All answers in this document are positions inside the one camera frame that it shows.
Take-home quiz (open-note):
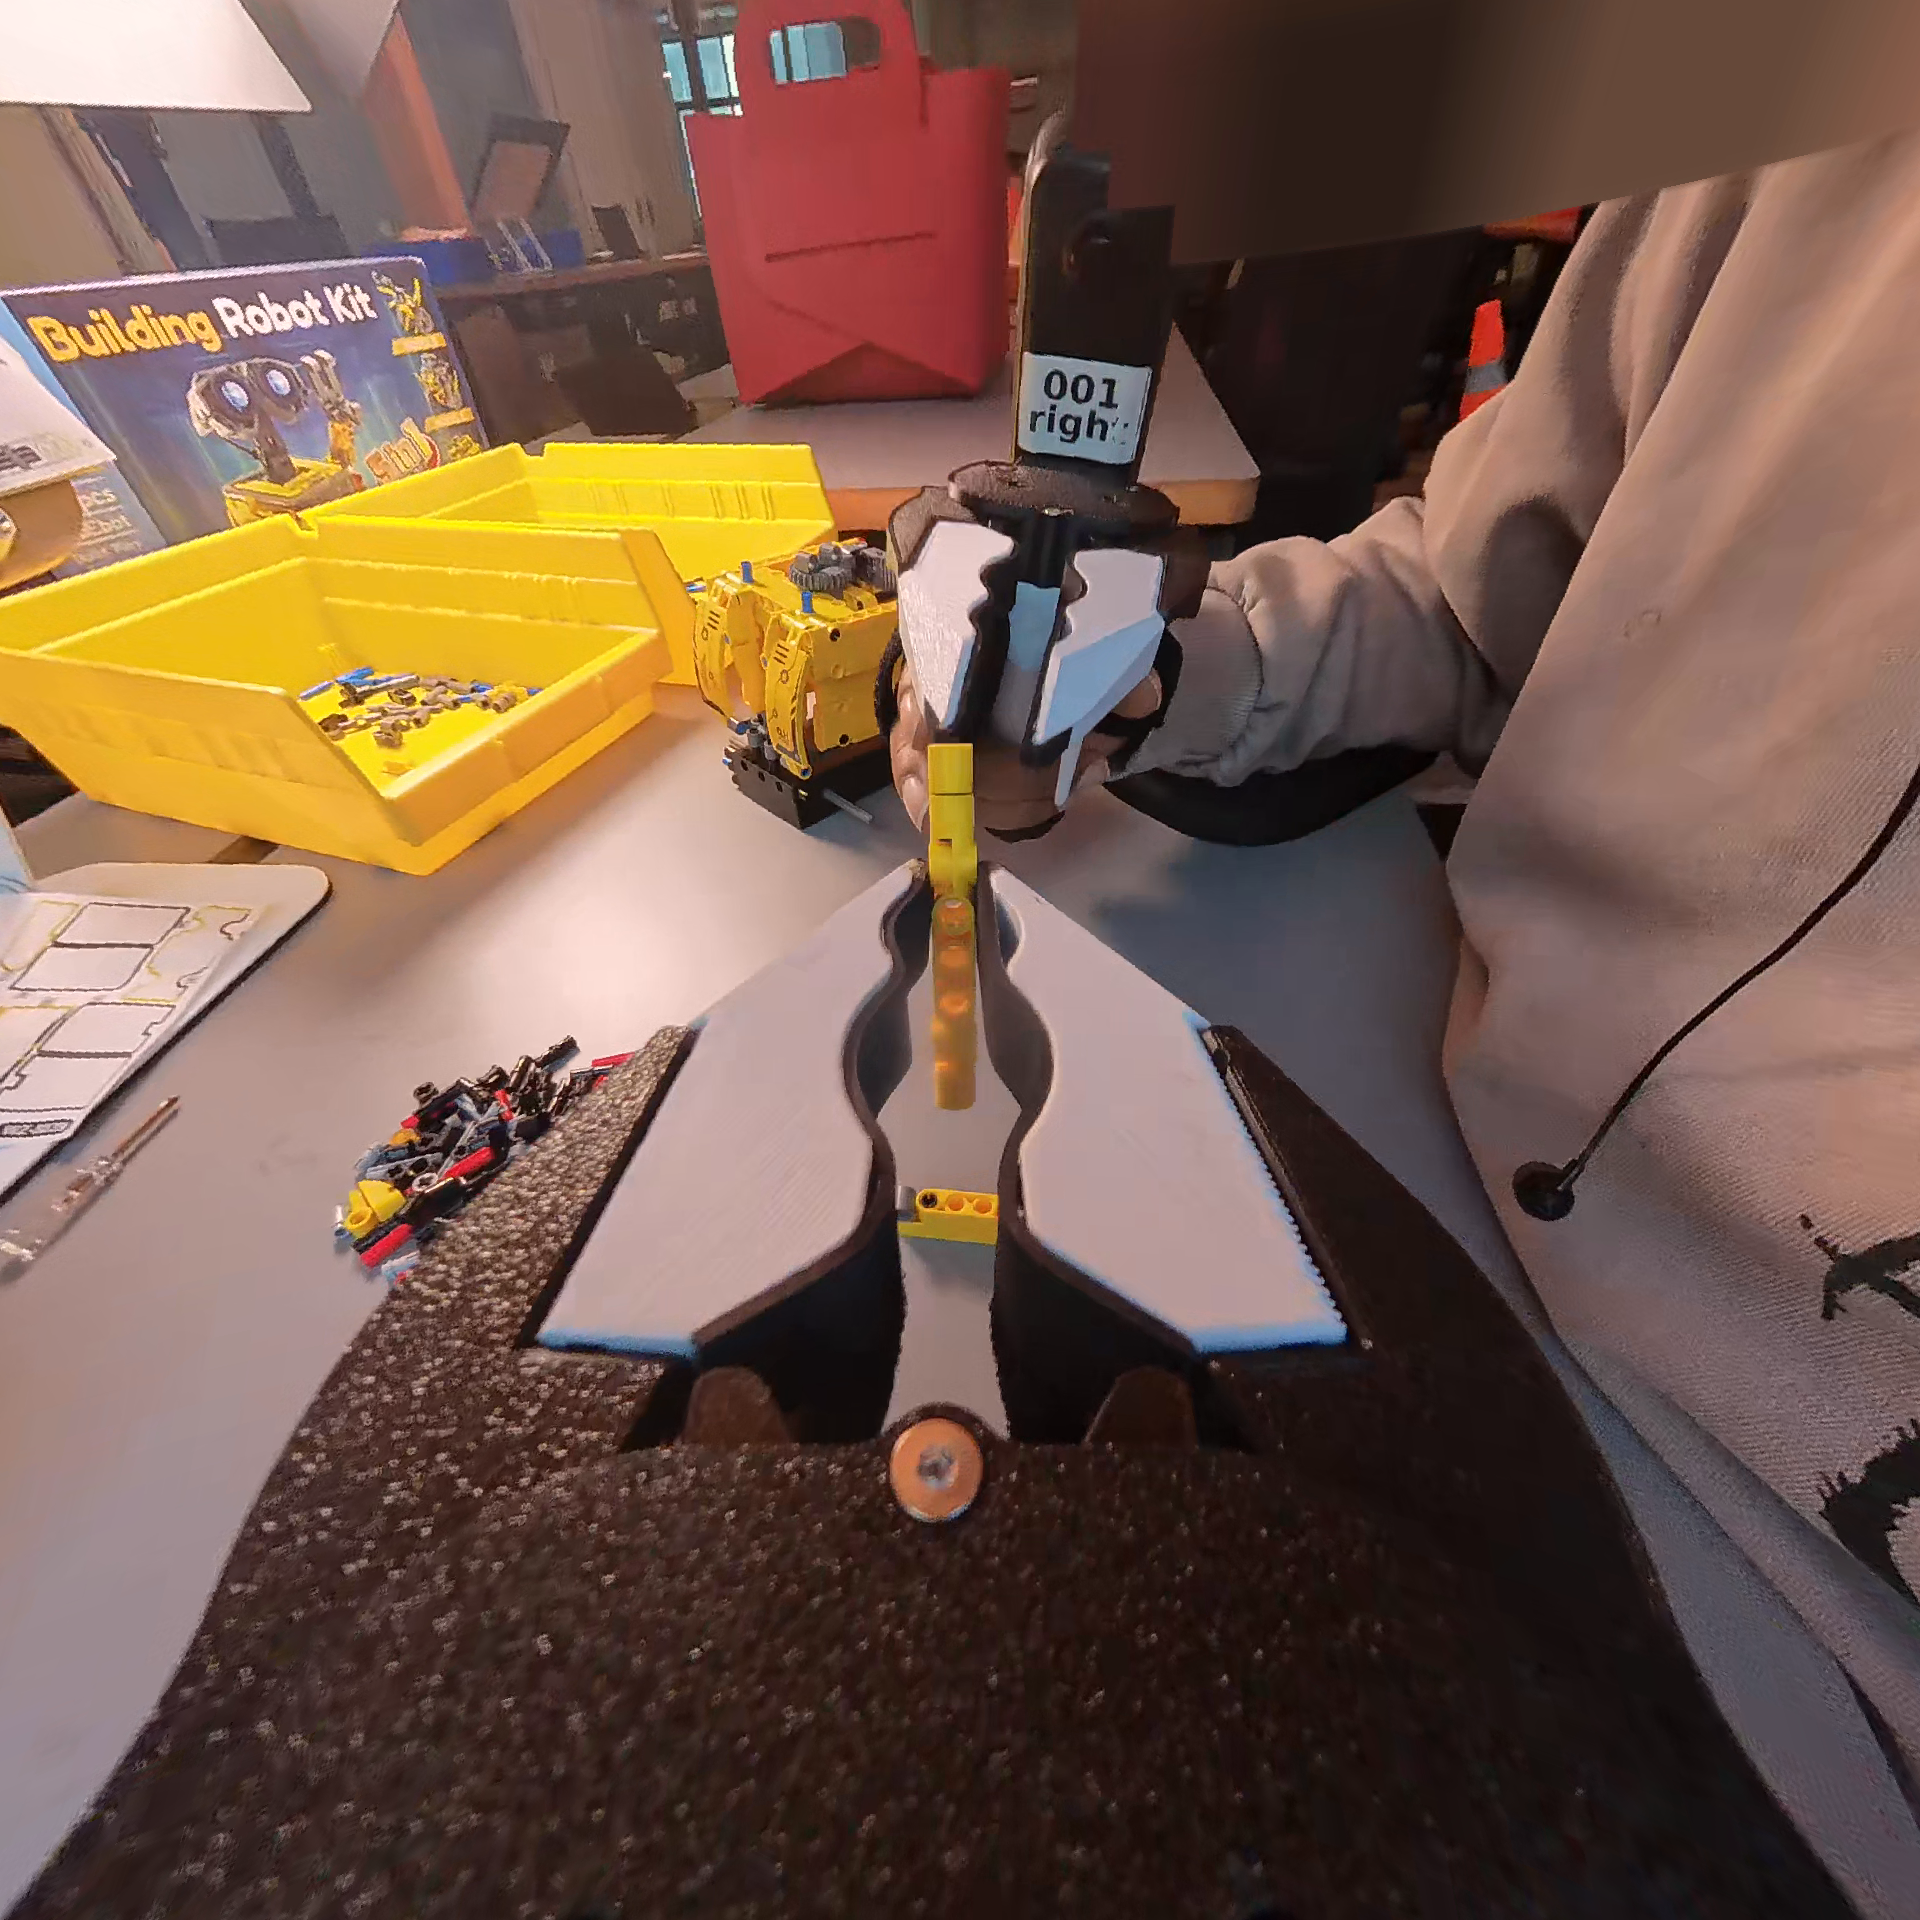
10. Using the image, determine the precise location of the dark blue toy box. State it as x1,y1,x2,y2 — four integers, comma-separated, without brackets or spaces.
0,267,492,554

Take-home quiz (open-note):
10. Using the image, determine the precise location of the yellow plastic bin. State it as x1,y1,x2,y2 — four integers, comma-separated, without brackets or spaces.
306,438,839,692

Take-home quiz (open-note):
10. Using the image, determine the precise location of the grey desk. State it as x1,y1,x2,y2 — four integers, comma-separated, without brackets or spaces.
0,717,1893,1920

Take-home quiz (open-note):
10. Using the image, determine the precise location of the small clear-handled screwdriver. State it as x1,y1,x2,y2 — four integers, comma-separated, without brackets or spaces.
0,1093,184,1265

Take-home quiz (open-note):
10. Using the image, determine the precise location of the yellow bin with divider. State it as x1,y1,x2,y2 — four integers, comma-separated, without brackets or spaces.
0,517,698,879

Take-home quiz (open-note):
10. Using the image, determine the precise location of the long yellow perforated beam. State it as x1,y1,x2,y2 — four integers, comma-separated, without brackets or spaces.
922,743,989,1116

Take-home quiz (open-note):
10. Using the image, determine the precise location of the white sticker sheet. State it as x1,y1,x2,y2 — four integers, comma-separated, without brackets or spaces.
0,895,251,1151

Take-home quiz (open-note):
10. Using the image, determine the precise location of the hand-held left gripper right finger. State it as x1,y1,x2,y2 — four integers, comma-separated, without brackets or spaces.
982,862,1354,1454

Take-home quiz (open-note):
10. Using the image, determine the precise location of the person's grey hoodie torso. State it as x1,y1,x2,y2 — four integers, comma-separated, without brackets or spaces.
1416,129,1920,1920

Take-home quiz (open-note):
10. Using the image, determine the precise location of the red felt bag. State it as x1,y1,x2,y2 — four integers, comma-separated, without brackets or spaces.
680,0,1018,409

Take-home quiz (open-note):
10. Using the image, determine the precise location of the person's right forearm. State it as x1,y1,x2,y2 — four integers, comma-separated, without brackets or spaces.
1117,495,1501,793

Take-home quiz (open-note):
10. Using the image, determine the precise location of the heap of assorted small parts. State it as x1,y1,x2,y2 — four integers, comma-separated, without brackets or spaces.
298,668,544,750

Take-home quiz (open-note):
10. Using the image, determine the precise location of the pile of black red pins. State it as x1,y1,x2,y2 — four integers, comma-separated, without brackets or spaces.
328,1031,635,1281

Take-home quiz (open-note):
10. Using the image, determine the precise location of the black earphone cord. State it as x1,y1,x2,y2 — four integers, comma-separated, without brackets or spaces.
1511,810,1920,1220

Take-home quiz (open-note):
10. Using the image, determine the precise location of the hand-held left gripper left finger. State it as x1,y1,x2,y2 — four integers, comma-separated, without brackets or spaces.
530,862,924,1445

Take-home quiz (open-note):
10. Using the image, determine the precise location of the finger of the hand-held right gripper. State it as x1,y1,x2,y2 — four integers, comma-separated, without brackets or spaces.
1023,543,1172,810
896,514,1023,750

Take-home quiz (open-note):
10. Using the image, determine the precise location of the yellow block robot model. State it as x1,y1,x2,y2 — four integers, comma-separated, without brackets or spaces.
690,538,912,833

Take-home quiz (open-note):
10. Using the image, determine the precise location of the white wooden book stand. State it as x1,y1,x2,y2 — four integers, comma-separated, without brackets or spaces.
0,335,336,1203

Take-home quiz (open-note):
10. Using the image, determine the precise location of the person's right hand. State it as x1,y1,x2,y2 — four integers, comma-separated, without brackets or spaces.
887,657,1167,846

